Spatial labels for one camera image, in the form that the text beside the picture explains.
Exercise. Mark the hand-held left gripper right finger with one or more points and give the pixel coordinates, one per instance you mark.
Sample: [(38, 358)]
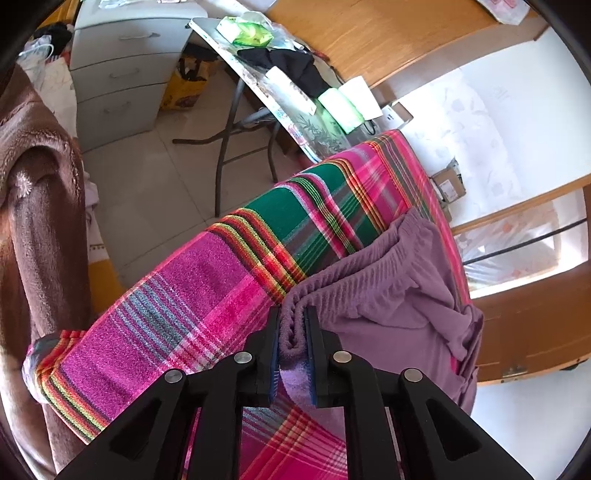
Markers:
[(310, 360)]

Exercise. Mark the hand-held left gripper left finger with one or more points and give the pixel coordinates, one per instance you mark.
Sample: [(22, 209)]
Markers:
[(273, 360)]

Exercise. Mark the purple pants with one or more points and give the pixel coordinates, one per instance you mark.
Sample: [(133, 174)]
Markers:
[(392, 295)]

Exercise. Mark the pink plaid blanket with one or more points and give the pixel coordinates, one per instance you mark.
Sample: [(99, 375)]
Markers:
[(184, 295)]

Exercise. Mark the yellow white cloth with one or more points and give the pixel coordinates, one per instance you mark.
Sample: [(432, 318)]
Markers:
[(104, 258)]

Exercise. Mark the wooden door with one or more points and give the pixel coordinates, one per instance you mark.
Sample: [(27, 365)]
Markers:
[(531, 332)]

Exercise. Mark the brown cardboard box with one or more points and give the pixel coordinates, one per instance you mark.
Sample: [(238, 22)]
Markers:
[(450, 182)]

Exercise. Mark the folding table with printed top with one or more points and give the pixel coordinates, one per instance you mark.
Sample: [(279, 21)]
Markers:
[(318, 134)]

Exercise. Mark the thin black pole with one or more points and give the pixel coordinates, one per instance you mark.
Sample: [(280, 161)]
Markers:
[(531, 241)]

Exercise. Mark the green white tissue pack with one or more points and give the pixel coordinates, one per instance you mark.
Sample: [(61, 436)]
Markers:
[(341, 110)]

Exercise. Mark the white carton box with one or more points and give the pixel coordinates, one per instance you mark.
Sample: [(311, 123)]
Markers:
[(397, 115)]

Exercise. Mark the long white box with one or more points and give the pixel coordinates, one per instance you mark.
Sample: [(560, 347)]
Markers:
[(291, 90)]

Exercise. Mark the brown fleece robe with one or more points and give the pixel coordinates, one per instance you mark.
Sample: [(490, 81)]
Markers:
[(41, 207)]

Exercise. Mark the yellow bag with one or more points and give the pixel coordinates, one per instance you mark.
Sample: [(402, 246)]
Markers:
[(184, 87)]

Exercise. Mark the black cloth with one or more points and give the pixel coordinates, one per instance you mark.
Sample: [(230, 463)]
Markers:
[(295, 64)]

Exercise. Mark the grey drawer cabinet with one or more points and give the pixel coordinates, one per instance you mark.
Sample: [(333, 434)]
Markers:
[(124, 69)]

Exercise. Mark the wooden wardrobe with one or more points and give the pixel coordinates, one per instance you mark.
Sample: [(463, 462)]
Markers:
[(392, 32)]

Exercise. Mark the white printed cloth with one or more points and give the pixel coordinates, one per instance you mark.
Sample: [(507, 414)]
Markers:
[(46, 78)]

